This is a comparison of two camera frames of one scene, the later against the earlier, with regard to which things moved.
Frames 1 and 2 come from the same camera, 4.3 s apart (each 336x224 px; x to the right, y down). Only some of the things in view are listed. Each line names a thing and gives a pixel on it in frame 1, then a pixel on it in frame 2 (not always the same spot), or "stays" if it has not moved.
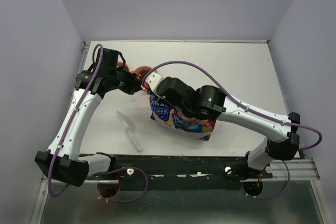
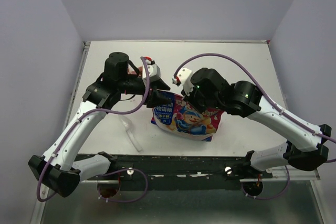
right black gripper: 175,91 to 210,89
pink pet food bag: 168,116 stays
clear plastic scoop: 129,126 stays
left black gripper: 134,84 to 156,99
